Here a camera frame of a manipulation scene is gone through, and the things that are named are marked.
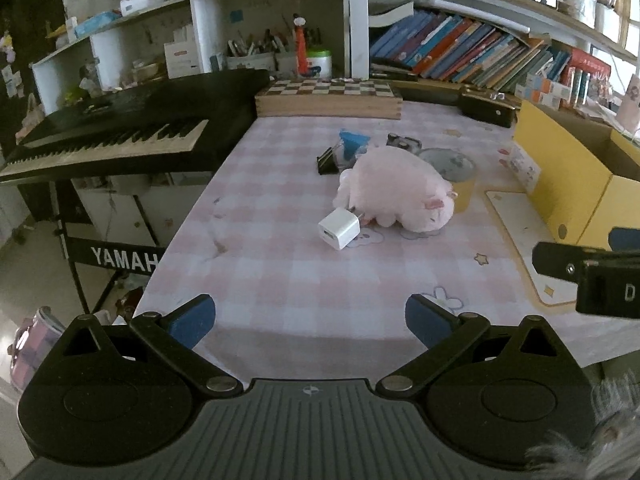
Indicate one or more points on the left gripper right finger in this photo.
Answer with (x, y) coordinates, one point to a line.
(446, 337)

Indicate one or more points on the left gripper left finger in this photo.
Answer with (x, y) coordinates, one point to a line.
(173, 336)

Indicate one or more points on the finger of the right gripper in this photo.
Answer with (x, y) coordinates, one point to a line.
(607, 282)
(624, 240)

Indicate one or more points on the white USB charger cube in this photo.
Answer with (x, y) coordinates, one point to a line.
(339, 228)

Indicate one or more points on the pink plush toy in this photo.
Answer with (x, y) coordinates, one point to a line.
(389, 185)

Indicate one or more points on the yellow tape roll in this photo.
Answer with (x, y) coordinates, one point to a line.
(456, 168)

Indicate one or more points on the grey toy car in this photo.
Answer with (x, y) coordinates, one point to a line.
(404, 142)

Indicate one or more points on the black binder clip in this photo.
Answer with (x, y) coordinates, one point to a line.
(329, 162)

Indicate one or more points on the blue plastic packet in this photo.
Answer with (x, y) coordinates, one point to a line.
(353, 143)

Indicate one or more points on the yellow cardboard box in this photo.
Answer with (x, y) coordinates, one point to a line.
(581, 176)

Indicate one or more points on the orange white medicine boxes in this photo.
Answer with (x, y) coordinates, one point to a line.
(543, 91)

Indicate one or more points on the dark brown wooden case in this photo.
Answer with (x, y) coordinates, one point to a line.
(493, 107)

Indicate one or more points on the black Yamaha keyboard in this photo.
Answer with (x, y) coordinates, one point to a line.
(125, 169)

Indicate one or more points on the row of books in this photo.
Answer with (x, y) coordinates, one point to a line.
(462, 49)

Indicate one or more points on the wooden chess board box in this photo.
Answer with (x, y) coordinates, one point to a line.
(360, 98)

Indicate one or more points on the orange tassel ornament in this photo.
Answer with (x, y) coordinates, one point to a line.
(300, 43)

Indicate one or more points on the white green lidded jar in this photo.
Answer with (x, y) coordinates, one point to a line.
(319, 63)

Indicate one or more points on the white shelf unit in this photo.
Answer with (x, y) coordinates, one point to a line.
(115, 44)

